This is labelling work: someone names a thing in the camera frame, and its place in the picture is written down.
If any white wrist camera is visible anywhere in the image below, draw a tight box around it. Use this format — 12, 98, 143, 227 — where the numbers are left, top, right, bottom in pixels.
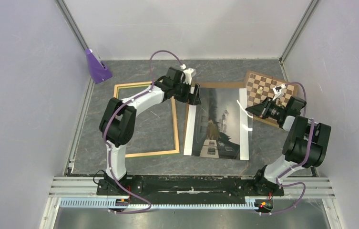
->
272, 83, 287, 94
180, 64, 196, 85

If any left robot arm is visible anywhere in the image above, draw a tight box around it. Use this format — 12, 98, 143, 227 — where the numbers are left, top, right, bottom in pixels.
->
98, 65, 201, 195

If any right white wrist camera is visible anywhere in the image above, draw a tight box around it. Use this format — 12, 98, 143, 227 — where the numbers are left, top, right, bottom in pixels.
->
272, 83, 287, 94

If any white slotted cable duct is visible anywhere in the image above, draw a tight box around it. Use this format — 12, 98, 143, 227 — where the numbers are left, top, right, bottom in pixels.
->
60, 198, 269, 210

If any clear acrylic sheet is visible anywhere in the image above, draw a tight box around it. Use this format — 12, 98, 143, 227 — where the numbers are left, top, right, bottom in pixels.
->
188, 87, 254, 149

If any landscape photo print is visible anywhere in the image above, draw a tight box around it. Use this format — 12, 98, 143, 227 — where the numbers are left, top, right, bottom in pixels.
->
183, 88, 254, 161

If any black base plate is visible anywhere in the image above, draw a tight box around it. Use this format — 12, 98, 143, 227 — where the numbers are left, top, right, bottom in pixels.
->
96, 175, 284, 206

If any light wooden picture frame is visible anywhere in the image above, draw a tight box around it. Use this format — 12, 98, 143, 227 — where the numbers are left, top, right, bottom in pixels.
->
125, 98, 180, 158

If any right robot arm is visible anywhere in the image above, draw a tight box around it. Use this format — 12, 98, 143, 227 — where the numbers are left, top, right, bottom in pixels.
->
246, 97, 331, 196

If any wooden chessboard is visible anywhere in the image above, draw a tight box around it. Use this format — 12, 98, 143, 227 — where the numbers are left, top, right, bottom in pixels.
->
244, 70, 299, 129

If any purple plastic stand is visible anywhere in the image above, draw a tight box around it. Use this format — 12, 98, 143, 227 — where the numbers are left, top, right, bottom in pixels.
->
85, 49, 113, 84

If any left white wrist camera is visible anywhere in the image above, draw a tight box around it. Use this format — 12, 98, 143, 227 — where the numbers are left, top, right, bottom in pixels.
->
180, 64, 196, 85

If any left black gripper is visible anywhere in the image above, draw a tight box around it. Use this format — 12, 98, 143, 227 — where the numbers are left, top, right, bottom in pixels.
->
172, 80, 200, 105

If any white chess piece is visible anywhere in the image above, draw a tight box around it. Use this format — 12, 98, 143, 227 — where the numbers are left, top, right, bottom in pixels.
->
257, 87, 263, 94

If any brown frame backing board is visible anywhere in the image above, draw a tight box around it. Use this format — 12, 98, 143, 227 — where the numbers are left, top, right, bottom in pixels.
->
184, 82, 244, 140

